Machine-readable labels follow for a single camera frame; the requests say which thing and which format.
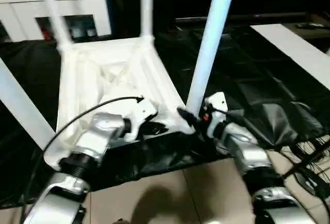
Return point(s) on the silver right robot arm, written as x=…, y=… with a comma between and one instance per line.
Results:
x=247, y=144

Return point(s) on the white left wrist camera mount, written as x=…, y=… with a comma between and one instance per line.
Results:
x=144, y=108

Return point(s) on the black stick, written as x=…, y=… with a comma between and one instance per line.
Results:
x=304, y=166

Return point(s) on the white plastic table top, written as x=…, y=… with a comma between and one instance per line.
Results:
x=85, y=67

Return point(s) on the white cabinet with glass doors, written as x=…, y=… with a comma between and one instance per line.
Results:
x=82, y=5

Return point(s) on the flat white board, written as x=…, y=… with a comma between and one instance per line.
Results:
x=296, y=46

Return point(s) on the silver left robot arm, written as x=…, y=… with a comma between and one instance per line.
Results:
x=103, y=128

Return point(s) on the small black flat device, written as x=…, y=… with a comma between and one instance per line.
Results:
x=308, y=25

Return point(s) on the long black bar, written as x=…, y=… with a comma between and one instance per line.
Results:
x=245, y=17

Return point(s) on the black mat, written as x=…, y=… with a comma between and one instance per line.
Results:
x=245, y=61

